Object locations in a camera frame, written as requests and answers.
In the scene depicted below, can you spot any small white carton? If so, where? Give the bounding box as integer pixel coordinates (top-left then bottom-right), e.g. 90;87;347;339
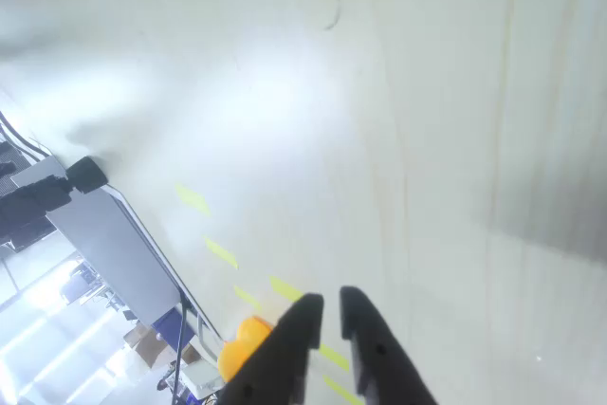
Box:
182;359;224;390

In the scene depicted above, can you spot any short yellow tape strip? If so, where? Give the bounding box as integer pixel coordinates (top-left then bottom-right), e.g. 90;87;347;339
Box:
203;235;239;270
318;343;351;372
268;275;304;303
232;285;263;312
322;374;366;405
174;182;212;216

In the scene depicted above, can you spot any brown cardboard carton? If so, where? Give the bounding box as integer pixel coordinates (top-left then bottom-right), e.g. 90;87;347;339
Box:
123;323;167;368

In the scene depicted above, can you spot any yellow rubber duck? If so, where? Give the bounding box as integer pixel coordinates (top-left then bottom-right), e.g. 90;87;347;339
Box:
216;314;275;383

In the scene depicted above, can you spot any black hanging cable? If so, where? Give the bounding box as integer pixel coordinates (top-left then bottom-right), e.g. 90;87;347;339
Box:
171;290;189;405

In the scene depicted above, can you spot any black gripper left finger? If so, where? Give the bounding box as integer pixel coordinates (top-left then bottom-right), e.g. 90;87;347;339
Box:
217;292;325;405

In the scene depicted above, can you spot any black stand clamp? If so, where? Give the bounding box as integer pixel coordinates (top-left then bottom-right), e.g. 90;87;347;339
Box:
0;156;110;249

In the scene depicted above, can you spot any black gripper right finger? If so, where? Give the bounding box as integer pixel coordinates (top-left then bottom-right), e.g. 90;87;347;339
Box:
339;285;440;405

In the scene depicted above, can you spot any grey flat panel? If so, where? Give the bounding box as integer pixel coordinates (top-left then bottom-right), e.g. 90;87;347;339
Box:
9;153;224;347

